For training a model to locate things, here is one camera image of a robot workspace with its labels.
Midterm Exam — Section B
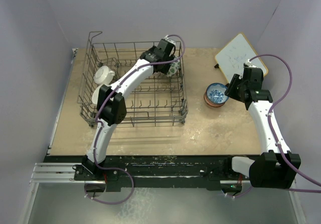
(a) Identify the green leaf patterned bowl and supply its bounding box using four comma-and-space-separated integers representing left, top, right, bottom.
166, 60, 181, 77

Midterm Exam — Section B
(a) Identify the blue floral white bowl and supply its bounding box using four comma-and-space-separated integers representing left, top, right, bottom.
205, 83, 229, 104

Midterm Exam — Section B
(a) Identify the orange red patterned bowl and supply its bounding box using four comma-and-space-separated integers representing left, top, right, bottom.
204, 95, 225, 107

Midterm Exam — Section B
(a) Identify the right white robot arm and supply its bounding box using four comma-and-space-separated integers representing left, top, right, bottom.
223, 66, 301, 189

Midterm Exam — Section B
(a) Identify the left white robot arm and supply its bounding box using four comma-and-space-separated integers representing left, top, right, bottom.
82, 36, 176, 180

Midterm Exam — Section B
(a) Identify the white fluted bowl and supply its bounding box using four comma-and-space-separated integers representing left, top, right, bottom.
91, 85, 101, 105

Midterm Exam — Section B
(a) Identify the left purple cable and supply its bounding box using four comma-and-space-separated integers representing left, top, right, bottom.
84, 34, 186, 204

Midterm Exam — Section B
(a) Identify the purple cable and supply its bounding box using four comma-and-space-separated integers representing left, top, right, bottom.
222, 54, 321, 200
84, 34, 186, 204

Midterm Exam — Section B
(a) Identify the small whiteboard yellow frame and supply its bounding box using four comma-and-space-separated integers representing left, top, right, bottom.
215, 32, 258, 83

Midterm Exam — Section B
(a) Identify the grey wire dish rack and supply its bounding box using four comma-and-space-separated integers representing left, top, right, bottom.
77, 31, 188, 127

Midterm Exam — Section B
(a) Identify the white cup with handle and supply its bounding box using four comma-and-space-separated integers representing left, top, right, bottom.
93, 66, 115, 85

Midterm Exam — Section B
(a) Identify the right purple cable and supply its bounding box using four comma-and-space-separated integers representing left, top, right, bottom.
222, 54, 321, 200

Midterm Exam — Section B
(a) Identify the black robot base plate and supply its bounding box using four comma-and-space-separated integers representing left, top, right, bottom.
73, 155, 249, 192

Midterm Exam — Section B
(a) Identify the aluminium rail frame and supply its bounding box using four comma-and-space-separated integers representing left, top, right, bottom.
20, 156, 306, 223

